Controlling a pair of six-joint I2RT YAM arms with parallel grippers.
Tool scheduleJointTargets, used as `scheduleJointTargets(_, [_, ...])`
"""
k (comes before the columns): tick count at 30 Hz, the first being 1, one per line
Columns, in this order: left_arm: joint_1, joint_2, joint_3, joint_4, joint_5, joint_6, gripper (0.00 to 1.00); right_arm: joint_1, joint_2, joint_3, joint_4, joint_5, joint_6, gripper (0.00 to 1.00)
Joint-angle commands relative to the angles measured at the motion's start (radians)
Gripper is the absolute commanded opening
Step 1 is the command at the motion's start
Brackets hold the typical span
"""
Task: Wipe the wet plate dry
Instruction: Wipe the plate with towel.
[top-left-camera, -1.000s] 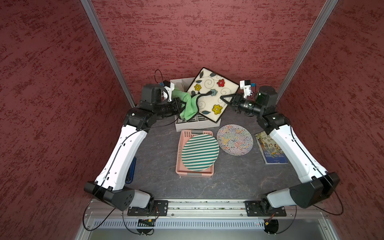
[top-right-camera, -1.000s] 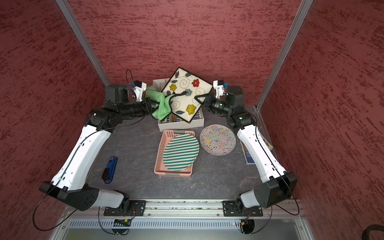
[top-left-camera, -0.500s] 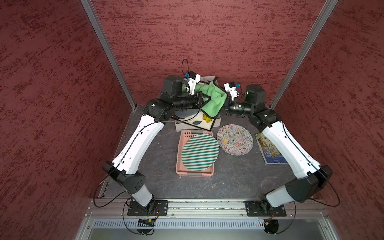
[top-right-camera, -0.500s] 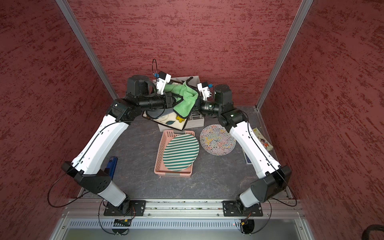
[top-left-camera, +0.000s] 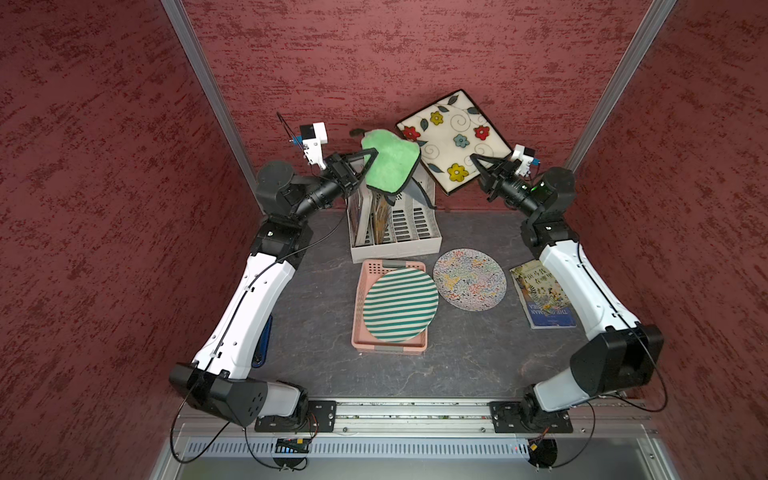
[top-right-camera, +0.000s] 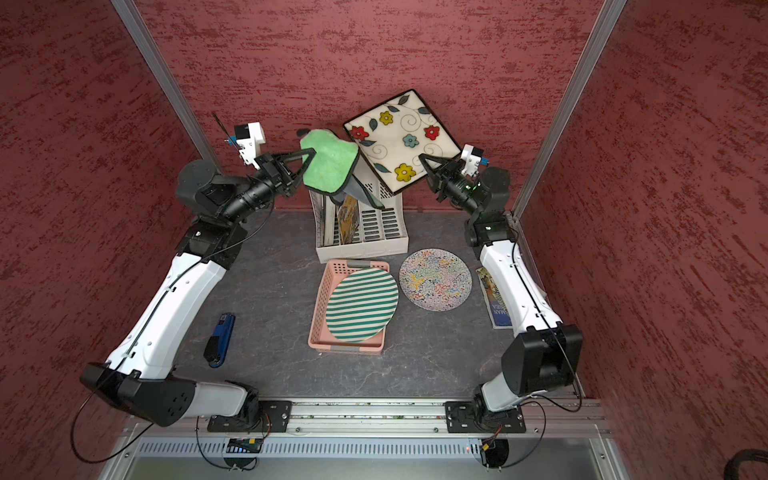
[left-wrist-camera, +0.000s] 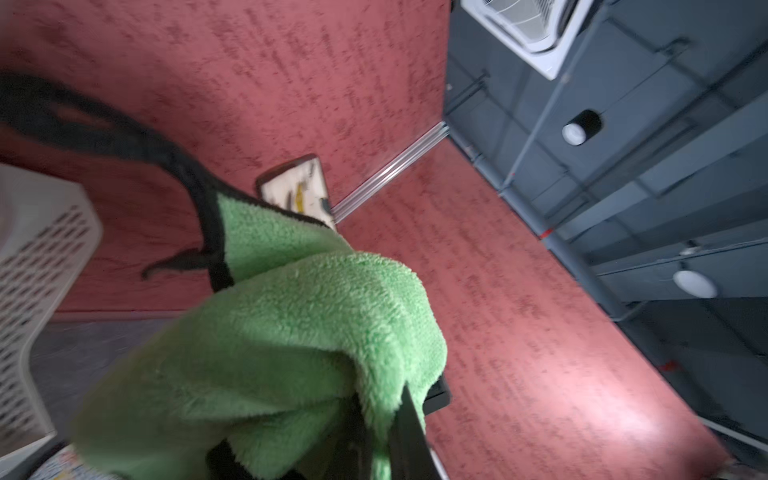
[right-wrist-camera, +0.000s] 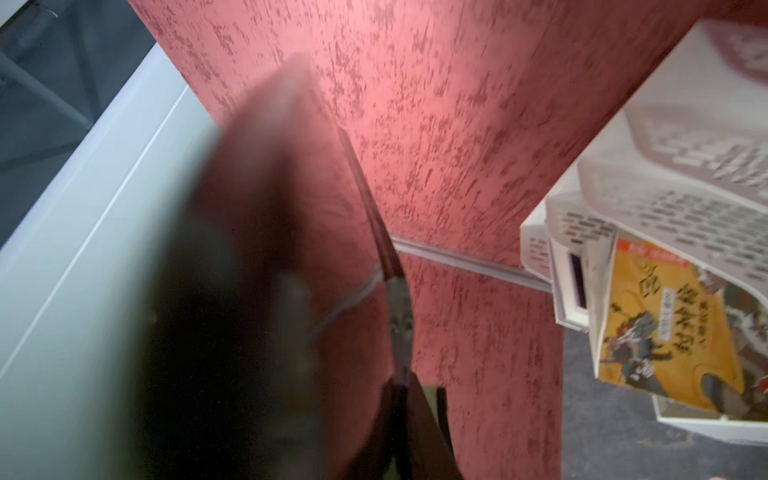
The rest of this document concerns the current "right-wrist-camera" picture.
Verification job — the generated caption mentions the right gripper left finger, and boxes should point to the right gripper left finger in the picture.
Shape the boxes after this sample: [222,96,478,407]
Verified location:
[347,383,408,479]

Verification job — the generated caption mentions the yellow illustrated book in rack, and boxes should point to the yellow illustrated book in rack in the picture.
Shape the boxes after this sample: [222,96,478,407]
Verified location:
[588,233,767,422]

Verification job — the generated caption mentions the white file organiser rack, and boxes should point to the white file organiser rack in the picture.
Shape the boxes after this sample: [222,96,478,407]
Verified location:
[520,20,767,446]

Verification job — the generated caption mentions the left aluminium corner post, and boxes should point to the left aluminium corner post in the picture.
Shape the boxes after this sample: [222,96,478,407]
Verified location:
[392,237,552,293]

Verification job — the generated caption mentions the square floral plate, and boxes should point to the square floral plate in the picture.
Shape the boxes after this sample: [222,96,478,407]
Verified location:
[137,56,414,479]

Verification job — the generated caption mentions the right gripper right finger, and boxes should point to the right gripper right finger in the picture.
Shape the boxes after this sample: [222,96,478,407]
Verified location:
[406,374,463,479]

